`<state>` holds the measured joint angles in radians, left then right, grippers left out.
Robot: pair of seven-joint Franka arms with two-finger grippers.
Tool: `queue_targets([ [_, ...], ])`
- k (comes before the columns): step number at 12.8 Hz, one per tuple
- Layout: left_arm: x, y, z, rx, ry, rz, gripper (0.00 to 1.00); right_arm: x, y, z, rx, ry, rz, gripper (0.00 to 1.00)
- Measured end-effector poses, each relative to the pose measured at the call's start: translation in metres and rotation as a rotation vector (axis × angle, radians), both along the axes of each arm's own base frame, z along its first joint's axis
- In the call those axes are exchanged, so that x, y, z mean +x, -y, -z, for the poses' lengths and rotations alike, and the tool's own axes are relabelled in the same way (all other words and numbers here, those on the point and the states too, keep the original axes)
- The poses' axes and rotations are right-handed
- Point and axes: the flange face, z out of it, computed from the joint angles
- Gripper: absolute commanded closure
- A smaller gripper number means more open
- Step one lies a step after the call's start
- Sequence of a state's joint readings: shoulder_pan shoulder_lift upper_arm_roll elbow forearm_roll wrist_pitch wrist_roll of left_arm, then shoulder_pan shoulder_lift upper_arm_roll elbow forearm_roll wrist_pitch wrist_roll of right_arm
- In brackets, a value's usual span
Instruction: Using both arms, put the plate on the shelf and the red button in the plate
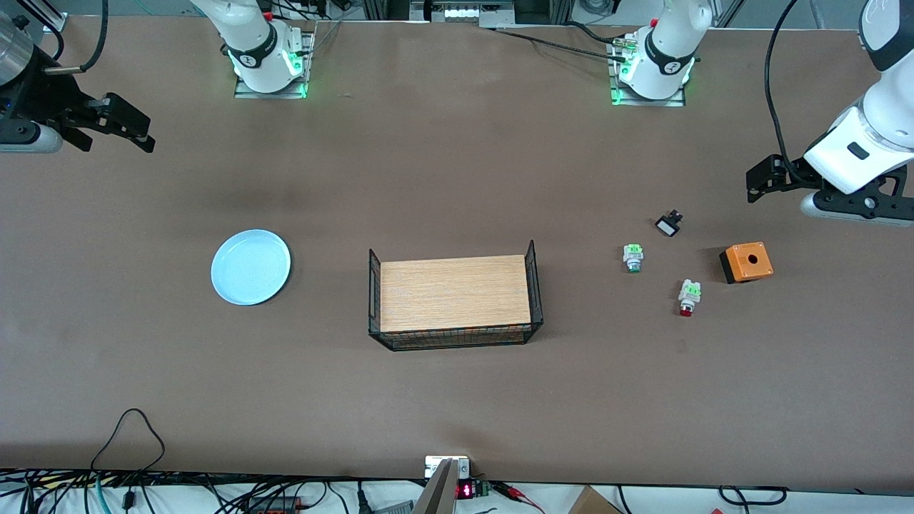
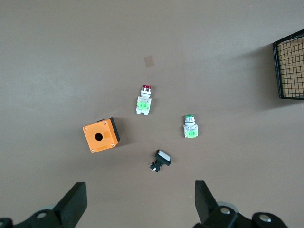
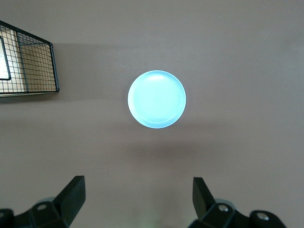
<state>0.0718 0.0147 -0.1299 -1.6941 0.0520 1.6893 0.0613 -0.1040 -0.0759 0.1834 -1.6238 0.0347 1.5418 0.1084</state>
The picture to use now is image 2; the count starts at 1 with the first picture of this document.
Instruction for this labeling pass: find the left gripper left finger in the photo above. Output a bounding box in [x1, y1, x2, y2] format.
[14, 182, 88, 228]

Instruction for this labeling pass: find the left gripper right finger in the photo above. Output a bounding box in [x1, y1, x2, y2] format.
[193, 180, 240, 228]

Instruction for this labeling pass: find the red push button switch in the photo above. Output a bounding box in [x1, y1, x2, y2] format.
[135, 85, 152, 116]

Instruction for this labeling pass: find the small translucent tape patch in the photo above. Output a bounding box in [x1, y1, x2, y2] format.
[143, 55, 155, 68]

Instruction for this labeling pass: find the black white rectangular switch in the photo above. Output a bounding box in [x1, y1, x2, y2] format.
[147, 149, 172, 173]

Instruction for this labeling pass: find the green push button switch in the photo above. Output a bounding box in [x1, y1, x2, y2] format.
[182, 114, 199, 139]

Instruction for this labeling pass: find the orange push button enclosure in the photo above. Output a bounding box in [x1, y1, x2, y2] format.
[82, 117, 121, 154]

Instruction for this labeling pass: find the black wire mesh basket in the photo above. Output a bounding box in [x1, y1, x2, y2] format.
[272, 28, 304, 100]

